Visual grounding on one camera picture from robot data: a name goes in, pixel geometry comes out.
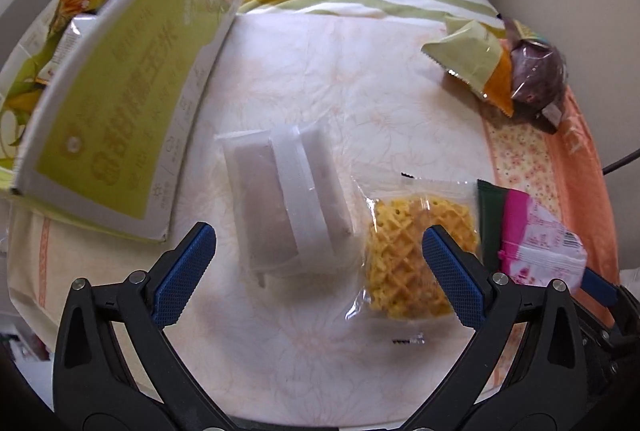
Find dark green snack packet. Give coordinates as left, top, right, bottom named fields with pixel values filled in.
left=476, top=179, right=511, bottom=272

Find purple brown snack packet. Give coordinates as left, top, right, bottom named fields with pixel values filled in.
left=502, top=18, right=568, bottom=134

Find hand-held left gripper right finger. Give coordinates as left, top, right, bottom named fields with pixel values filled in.
left=400, top=225, right=588, bottom=431

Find grey white snack packet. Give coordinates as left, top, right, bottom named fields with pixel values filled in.
left=47, top=13, right=101, bottom=76

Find green and white cardboard box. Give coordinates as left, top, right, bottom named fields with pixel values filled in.
left=0, top=0, right=246, bottom=244

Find clear packet of yellow waffle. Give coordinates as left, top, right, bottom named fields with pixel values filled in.
left=345, top=171, right=483, bottom=344

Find black curved pole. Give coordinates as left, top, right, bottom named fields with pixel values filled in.
left=602, top=151, right=640, bottom=176

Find light green orange snack packet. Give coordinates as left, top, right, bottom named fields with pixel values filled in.
left=422, top=16, right=516, bottom=116

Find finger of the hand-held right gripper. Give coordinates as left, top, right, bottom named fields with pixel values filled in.
left=580, top=267, right=621, bottom=309

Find clear packet of white cakes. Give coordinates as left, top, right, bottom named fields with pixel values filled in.
left=215, top=121, right=358, bottom=287

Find pink snack packet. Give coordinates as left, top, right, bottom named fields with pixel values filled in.
left=500, top=190, right=588, bottom=292

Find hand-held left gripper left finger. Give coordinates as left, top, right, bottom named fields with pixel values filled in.
left=52, top=222, right=241, bottom=431

